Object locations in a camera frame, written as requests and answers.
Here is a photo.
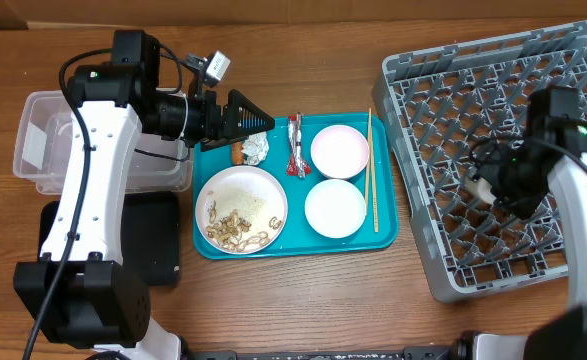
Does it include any clear plastic bin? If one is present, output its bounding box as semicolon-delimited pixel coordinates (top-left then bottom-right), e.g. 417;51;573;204
13;90;193;195

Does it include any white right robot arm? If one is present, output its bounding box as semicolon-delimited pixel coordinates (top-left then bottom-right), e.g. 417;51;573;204
450;86;587;359

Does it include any pink bowl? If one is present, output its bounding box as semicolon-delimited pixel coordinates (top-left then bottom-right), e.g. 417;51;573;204
310;125;370;180

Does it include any black tray bin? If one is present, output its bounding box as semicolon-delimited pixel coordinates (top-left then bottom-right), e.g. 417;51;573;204
36;190;182;288

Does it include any orange carrot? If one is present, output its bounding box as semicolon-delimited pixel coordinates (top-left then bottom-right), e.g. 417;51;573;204
231;142;244;165

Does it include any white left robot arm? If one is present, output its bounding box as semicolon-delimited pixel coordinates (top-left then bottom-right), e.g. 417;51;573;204
13;30;275;359

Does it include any crumpled foil ball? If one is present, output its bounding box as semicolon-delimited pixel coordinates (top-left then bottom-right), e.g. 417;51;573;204
241;132;269;166

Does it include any white plate with food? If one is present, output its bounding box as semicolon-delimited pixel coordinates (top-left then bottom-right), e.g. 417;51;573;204
194;165;288;256

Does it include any white bowl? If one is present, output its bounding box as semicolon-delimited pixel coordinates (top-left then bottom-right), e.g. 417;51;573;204
304;179;366;239

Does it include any white plastic cup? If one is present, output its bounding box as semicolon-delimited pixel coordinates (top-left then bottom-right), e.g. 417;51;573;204
465;177;496;205

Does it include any red snack wrapper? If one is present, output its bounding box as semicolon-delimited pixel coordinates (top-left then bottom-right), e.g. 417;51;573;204
287;112;311;179

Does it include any grey dishwasher rack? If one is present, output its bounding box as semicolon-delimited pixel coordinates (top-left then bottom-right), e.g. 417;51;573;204
372;20;587;303

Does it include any teal plastic tray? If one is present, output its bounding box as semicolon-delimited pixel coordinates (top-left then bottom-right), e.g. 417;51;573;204
192;112;399;260

